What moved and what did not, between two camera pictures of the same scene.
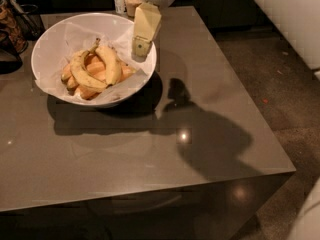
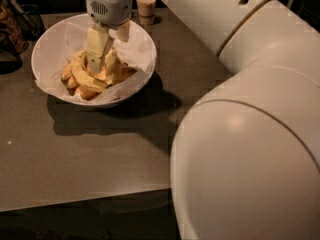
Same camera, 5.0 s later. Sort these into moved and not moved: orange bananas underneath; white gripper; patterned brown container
Moved: white gripper
Not moved: patterned brown container; orange bananas underneath
